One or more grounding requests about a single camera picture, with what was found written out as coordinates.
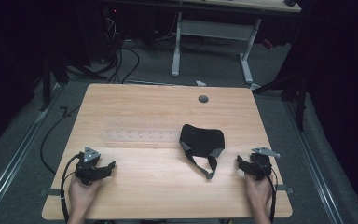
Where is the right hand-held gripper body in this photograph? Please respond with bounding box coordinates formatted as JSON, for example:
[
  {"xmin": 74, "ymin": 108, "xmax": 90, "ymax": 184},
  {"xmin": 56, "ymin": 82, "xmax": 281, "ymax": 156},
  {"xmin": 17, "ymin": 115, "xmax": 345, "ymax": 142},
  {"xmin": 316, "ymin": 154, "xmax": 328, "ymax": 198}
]
[{"xmin": 243, "ymin": 147, "xmax": 282, "ymax": 182}]

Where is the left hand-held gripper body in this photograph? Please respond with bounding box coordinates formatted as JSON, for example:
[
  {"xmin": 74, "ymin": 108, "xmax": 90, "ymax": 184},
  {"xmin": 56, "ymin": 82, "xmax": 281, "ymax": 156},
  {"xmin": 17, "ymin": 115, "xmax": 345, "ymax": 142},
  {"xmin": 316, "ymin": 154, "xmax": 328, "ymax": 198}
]
[{"xmin": 74, "ymin": 146, "xmax": 107, "ymax": 187}]

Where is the black eye mask with strap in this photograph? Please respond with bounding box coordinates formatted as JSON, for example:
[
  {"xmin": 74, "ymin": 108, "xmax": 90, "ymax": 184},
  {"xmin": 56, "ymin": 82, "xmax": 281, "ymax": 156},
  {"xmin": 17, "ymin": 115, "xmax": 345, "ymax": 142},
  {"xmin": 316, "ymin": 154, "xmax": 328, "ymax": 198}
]
[{"xmin": 179, "ymin": 123, "xmax": 227, "ymax": 181}]

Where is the person's left hand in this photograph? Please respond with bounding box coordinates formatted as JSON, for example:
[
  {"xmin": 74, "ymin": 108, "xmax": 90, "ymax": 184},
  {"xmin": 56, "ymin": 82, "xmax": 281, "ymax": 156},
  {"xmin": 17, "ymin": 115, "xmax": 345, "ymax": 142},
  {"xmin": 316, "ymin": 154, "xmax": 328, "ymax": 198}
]
[{"xmin": 67, "ymin": 176, "xmax": 104, "ymax": 217}]

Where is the person's right hand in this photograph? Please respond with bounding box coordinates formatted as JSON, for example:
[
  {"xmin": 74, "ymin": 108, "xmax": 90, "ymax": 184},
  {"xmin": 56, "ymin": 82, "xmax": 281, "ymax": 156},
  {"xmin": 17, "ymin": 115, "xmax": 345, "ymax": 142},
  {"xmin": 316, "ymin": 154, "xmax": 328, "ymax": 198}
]
[{"xmin": 244, "ymin": 172, "xmax": 274, "ymax": 214}]

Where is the clear plastic tray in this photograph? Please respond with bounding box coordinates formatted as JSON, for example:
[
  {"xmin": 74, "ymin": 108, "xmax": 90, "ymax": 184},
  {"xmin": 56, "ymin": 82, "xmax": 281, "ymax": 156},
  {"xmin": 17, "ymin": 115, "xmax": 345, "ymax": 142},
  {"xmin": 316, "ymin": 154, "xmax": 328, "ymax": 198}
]
[{"xmin": 100, "ymin": 119, "xmax": 184, "ymax": 149}]

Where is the black stand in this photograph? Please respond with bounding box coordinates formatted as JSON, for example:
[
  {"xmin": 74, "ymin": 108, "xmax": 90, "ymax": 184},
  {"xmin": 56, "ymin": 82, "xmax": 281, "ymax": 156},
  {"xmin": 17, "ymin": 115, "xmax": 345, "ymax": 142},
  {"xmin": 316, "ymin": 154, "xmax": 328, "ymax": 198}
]
[
  {"xmin": 252, "ymin": 69, "xmax": 312, "ymax": 133},
  {"xmin": 39, "ymin": 54, "xmax": 71, "ymax": 112}
]

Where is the dark computer tower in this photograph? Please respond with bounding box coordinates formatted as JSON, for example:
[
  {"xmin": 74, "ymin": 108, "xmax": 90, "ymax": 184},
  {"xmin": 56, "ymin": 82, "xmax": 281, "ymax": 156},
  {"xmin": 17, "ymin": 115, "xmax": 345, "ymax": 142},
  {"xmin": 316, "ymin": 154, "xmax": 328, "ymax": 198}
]
[{"xmin": 101, "ymin": 4, "xmax": 122, "ymax": 64}]

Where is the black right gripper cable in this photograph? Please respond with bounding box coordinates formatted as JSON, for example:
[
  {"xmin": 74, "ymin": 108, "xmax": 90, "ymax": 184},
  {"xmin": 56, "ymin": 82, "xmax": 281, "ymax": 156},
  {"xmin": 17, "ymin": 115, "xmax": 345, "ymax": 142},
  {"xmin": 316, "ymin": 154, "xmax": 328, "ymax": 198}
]
[{"xmin": 254, "ymin": 158, "xmax": 278, "ymax": 224}]

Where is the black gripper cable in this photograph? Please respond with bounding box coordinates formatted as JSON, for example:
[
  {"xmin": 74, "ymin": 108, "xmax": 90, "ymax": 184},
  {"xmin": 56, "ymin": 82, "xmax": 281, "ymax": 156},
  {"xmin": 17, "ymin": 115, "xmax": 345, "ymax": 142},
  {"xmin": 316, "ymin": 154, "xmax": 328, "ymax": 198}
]
[
  {"xmin": 254, "ymin": 158, "xmax": 278, "ymax": 224},
  {"xmin": 60, "ymin": 151, "xmax": 85, "ymax": 224}
]

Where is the grey table bracket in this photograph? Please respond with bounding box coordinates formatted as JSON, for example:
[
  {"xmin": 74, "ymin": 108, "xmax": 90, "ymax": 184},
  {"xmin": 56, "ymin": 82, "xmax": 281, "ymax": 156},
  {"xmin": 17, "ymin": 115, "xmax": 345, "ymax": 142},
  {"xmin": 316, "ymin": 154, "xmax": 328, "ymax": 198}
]
[{"xmin": 275, "ymin": 184, "xmax": 295, "ymax": 194}]

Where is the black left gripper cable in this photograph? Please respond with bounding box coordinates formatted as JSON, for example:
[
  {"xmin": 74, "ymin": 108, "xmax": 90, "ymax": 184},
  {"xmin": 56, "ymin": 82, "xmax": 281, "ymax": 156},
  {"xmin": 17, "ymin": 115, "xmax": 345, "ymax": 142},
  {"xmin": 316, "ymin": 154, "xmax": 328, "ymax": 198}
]
[{"xmin": 60, "ymin": 151, "xmax": 85, "ymax": 224}]

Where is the black floor cable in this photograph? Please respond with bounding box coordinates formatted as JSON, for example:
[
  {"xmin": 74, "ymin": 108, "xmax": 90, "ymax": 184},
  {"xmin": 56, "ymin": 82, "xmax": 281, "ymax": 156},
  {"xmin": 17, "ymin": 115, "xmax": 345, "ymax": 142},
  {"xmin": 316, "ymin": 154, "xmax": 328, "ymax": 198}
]
[{"xmin": 39, "ymin": 105, "xmax": 82, "ymax": 175}]

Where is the metal floor rail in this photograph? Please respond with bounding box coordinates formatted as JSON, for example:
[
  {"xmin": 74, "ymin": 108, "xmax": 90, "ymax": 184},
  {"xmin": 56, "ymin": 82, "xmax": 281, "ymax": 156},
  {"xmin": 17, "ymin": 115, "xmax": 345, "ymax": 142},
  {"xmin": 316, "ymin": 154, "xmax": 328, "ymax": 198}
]
[
  {"xmin": 282, "ymin": 98, "xmax": 345, "ymax": 224},
  {"xmin": 0, "ymin": 83, "xmax": 67, "ymax": 224}
]

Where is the bundle of black cables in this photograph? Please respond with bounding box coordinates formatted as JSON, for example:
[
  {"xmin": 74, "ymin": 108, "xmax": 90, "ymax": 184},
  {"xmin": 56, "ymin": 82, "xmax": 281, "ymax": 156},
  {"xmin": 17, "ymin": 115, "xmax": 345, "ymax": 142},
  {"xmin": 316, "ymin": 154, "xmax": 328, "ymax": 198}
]
[{"xmin": 103, "ymin": 15, "xmax": 142, "ymax": 85}]

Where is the desk with white metal frame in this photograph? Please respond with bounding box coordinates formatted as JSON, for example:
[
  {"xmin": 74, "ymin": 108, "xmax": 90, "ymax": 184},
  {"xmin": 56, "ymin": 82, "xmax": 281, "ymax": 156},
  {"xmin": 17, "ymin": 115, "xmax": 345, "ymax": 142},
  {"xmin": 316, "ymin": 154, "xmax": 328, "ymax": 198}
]
[{"xmin": 166, "ymin": 0, "xmax": 303, "ymax": 91}]

